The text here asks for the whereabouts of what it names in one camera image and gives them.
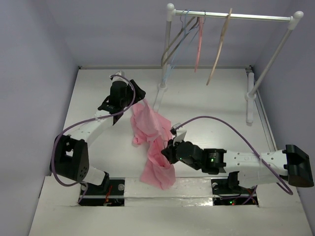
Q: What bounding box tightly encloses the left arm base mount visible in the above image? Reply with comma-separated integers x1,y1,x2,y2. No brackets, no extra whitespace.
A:
78,178,125,207

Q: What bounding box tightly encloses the grey brown hanger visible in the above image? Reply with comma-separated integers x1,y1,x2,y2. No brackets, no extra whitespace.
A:
160,17,199,67

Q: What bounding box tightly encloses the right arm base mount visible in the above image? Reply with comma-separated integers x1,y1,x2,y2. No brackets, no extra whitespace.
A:
211,172,258,206

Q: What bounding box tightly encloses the white clothes rack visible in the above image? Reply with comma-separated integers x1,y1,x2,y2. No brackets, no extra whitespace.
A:
153,3,304,124

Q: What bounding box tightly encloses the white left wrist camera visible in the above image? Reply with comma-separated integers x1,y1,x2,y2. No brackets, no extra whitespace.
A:
109,70,127,83

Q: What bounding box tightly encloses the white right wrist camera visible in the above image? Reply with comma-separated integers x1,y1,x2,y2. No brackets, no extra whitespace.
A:
170,123,187,145

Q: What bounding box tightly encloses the blue hanger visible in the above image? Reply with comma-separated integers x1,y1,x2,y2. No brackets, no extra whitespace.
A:
161,9,201,88

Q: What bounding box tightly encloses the pink t shirt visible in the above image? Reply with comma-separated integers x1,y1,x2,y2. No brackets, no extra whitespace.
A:
130,99,176,190

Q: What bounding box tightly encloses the pink plastic hanger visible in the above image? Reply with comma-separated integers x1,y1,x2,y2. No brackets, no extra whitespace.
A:
194,17,206,72

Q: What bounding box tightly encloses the beige wooden hanger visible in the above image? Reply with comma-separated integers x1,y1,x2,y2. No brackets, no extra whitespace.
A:
206,8,232,86

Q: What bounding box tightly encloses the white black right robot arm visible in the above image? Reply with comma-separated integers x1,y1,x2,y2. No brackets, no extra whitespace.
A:
161,140,314,193

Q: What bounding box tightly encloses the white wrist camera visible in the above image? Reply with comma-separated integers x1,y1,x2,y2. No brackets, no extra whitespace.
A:
170,123,187,145
109,70,127,83

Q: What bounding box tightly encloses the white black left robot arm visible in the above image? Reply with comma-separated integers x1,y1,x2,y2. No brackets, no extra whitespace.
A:
50,74,146,194

